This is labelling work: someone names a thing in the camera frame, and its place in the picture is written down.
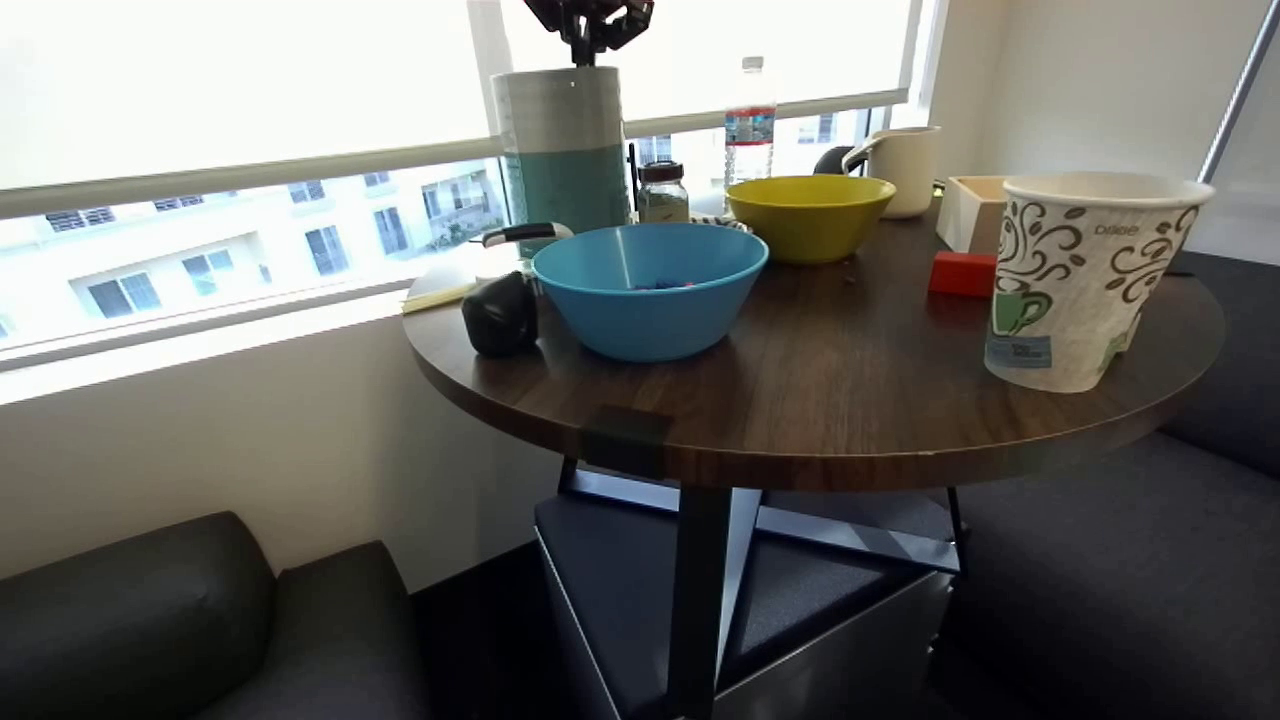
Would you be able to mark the clear water bottle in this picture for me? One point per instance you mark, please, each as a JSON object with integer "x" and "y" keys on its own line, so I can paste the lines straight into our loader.
{"x": 750, "y": 127}

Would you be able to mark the round dark wood table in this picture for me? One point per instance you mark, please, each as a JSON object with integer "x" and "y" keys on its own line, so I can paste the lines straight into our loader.
{"x": 826, "y": 402}

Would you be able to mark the black leather sofa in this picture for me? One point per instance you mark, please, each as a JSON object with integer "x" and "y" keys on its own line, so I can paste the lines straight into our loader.
{"x": 162, "y": 627}

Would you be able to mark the white and teal container stack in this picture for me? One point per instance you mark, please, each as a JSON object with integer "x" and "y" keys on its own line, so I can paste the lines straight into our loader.
{"x": 561, "y": 145}

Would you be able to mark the white window frame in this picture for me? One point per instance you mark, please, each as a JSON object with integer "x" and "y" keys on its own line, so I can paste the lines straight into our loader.
{"x": 264, "y": 166}

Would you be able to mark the yellow bowl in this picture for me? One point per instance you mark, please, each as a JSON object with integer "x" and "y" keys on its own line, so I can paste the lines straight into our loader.
{"x": 809, "y": 225}

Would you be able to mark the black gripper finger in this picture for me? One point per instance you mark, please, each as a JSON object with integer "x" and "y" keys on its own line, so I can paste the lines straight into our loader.
{"x": 561, "y": 15}
{"x": 620, "y": 15}

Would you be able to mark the white roller blind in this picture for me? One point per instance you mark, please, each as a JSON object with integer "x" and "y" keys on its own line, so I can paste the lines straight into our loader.
{"x": 242, "y": 64}
{"x": 746, "y": 40}

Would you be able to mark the small glass jar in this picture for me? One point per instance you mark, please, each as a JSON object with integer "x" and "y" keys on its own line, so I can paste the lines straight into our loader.
{"x": 663, "y": 194}

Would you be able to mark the pale wooden tray box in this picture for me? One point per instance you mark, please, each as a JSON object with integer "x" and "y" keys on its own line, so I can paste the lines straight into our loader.
{"x": 971, "y": 214}

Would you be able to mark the black squat object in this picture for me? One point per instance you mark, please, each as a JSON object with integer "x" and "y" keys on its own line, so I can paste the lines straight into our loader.
{"x": 503, "y": 316}

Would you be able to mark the grey slanted pole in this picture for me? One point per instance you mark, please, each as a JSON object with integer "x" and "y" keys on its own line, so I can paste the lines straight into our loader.
{"x": 1235, "y": 101}

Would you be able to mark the dark grey fabric sofa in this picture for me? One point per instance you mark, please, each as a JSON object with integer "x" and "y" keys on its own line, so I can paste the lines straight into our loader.
{"x": 1135, "y": 572}

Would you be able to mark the orange block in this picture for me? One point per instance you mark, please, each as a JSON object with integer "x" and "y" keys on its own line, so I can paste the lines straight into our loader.
{"x": 963, "y": 272}

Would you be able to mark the blue bowl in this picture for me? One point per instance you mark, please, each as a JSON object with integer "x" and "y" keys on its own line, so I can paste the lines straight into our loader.
{"x": 644, "y": 315}

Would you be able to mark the swirl print paper cup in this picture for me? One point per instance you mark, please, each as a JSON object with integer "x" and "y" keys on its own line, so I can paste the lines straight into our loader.
{"x": 1086, "y": 287}

